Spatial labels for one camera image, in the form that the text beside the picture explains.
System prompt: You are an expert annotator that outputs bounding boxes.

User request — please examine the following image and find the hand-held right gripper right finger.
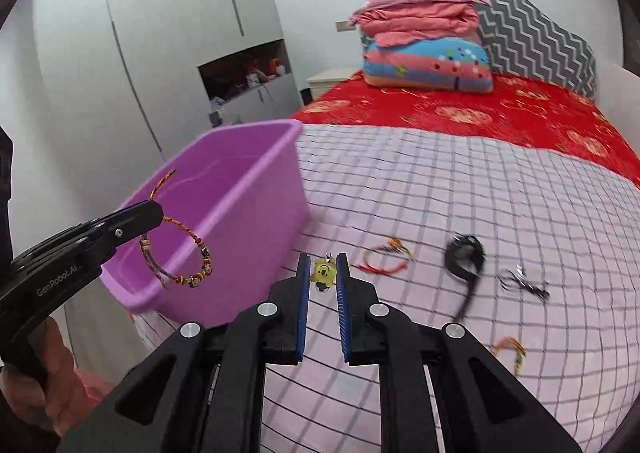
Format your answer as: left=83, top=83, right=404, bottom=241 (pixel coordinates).
left=336, top=253, right=583, bottom=453

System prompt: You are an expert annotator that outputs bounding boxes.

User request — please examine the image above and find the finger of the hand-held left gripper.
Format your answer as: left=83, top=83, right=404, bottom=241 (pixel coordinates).
left=75, top=200, right=165, bottom=260

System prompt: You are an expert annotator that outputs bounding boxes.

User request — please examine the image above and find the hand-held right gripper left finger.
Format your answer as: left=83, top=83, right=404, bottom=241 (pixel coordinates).
left=57, top=253, right=312, bottom=453

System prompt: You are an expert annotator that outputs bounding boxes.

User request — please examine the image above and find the yellow bear charm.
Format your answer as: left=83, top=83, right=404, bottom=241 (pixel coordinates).
left=311, top=253, right=337, bottom=295

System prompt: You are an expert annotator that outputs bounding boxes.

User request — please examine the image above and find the multicolour beaded bracelet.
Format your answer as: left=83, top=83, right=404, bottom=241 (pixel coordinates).
left=139, top=169, right=215, bottom=290

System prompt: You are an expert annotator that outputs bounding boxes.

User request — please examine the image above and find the purple plastic tub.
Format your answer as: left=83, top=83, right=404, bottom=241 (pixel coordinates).
left=100, top=119, right=312, bottom=329

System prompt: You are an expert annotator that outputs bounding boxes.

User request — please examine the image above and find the black strap bracelet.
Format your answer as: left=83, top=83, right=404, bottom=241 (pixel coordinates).
left=444, top=234, right=487, bottom=321

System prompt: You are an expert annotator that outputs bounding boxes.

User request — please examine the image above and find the person's left hand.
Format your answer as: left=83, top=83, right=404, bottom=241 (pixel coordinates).
left=0, top=318, right=86, bottom=439

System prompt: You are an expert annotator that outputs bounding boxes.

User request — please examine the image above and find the clutter of small items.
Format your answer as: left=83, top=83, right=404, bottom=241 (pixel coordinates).
left=200, top=45, right=293, bottom=108

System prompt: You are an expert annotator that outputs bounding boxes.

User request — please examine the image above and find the white wardrobe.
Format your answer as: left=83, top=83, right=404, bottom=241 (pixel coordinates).
left=32, top=0, right=301, bottom=168

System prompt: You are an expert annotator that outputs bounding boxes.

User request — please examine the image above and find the red patterned bedsheet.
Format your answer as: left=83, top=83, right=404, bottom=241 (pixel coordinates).
left=290, top=70, right=640, bottom=186

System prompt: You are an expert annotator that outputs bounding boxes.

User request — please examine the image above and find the cream nightstand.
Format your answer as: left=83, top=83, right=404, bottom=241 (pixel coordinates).
left=306, top=65, right=358, bottom=104

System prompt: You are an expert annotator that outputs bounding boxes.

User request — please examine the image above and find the folded blue and pink quilt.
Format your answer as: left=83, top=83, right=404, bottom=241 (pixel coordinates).
left=361, top=33, right=495, bottom=94

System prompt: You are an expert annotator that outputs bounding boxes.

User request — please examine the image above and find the grey chevron headboard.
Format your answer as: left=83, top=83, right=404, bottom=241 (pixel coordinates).
left=452, top=0, right=598, bottom=98

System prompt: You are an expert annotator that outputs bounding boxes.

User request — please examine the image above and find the red cord bracelet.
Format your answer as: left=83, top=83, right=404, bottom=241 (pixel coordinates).
left=356, top=237, right=413, bottom=276

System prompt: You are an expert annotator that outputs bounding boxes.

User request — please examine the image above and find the orange braided bracelet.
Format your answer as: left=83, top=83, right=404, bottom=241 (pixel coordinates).
left=491, top=337, right=527, bottom=375

